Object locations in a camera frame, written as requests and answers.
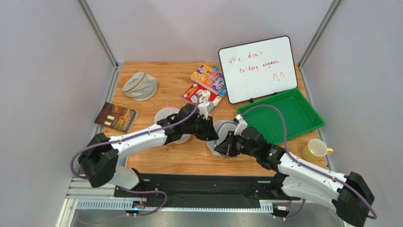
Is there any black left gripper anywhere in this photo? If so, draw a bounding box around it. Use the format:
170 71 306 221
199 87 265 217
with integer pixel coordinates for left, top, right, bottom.
183 114 219 141

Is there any white mesh laundry bag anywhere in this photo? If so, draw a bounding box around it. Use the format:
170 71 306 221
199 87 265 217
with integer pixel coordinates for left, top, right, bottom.
206 120 237 157

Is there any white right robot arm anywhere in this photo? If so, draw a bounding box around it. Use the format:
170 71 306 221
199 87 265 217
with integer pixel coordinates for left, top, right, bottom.
213 127 375 227

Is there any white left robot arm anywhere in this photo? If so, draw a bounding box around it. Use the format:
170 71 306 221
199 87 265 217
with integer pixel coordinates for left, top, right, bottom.
75 104 219 189

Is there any pink-rimmed mesh laundry bag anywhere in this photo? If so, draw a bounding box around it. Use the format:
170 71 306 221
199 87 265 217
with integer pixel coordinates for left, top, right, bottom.
154 107 191 144

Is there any beige mesh laundry bag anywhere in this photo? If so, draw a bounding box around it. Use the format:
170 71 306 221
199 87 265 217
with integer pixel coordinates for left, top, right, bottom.
122 71 158 101

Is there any red comic paperback book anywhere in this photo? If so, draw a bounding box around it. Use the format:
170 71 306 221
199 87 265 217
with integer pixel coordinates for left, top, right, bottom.
181 83 222 114

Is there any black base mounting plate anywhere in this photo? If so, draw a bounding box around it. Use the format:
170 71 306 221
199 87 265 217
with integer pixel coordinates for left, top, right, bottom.
114 174 290 209

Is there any Roald Dahl colourful book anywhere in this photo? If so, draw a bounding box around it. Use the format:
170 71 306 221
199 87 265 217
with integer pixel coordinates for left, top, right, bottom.
190 64 225 95

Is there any whiteboard with red writing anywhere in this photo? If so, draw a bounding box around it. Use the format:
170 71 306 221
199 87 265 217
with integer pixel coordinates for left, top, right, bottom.
218 35 298 104

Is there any green plastic tray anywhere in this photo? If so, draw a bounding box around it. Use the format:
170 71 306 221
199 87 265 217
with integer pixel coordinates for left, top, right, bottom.
237 88 325 144

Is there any Kate DiCamillo dark book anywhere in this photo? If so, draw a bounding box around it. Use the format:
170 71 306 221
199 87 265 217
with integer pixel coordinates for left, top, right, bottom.
94 102 139 133

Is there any yellow cup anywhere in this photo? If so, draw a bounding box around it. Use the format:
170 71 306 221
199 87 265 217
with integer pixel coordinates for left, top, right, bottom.
302 139 334 162

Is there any dark blue hardcover book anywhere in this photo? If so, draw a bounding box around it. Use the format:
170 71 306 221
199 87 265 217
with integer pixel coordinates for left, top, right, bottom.
78 157 128 175

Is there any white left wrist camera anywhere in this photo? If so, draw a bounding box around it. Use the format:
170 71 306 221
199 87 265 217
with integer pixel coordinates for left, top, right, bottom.
198 101 214 119

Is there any aluminium frame rail left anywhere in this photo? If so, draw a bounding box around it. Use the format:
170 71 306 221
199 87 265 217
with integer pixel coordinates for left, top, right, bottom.
77 0 123 145

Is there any aluminium frame rail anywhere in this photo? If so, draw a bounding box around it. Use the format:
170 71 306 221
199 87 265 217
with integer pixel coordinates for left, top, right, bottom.
298 0 343 182
77 0 123 145

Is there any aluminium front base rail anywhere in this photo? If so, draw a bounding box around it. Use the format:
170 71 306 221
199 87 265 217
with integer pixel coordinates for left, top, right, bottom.
55 176 359 227

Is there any aluminium frame rail right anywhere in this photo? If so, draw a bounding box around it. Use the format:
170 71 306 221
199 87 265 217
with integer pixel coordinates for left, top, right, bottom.
298 0 343 182

